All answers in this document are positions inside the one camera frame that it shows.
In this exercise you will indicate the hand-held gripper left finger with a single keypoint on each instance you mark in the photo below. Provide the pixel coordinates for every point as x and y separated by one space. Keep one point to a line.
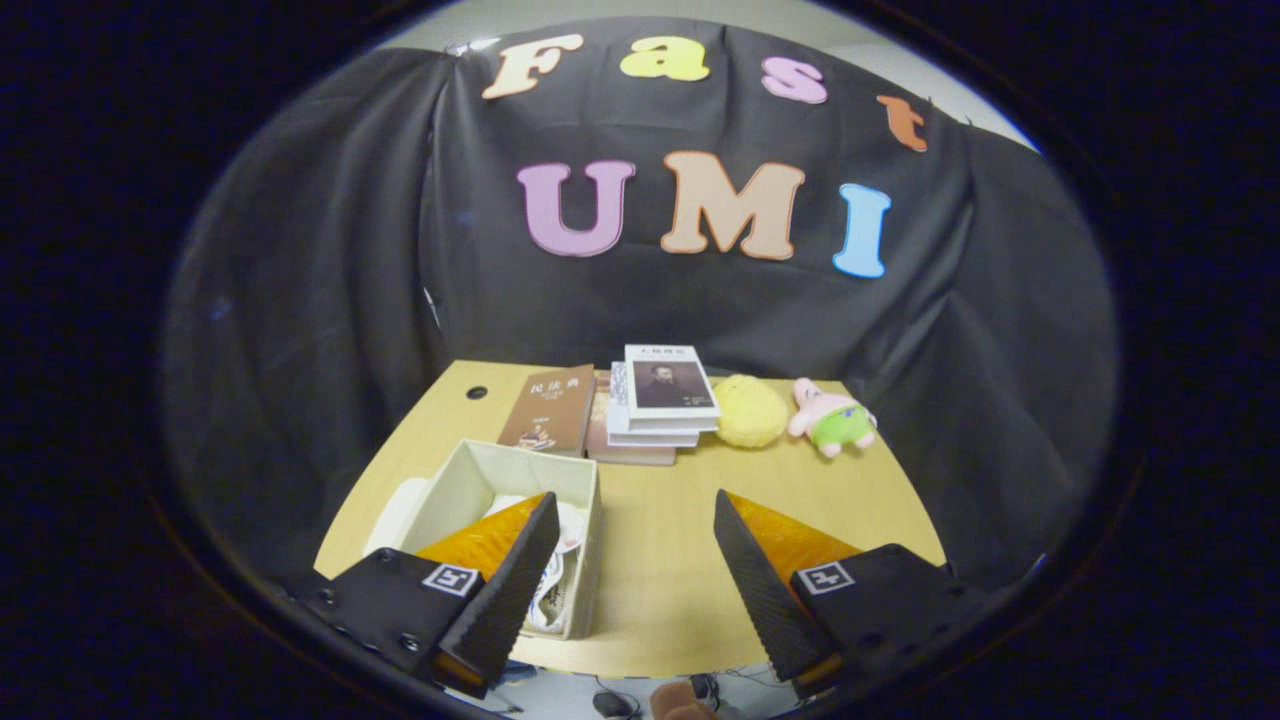
515 590

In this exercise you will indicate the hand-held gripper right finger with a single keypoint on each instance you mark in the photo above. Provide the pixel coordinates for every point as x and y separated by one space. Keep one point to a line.
765 590

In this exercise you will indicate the white striped shoe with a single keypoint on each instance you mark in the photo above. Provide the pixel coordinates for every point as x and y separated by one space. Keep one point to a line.
508 505
563 590

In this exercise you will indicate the grey fabric storage box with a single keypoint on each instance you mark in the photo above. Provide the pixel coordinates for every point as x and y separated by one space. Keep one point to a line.
500 470

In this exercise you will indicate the black computer mouse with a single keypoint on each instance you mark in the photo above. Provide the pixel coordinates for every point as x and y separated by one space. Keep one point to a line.
611 704

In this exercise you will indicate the pink book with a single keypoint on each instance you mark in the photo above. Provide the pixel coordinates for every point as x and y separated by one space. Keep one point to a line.
625 455

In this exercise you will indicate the yellow round plush toy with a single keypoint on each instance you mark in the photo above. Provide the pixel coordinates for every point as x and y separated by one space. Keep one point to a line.
750 412

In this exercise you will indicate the brown book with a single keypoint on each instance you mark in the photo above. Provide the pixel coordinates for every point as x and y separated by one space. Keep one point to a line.
550 410

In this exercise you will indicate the pink star plush toy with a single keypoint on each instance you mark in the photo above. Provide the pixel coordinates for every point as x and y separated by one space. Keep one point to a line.
835 420

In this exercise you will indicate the white portrait cover book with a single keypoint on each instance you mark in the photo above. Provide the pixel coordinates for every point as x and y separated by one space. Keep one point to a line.
668 380

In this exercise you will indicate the black backdrop cloth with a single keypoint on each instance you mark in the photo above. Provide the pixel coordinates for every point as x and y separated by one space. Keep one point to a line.
320 300

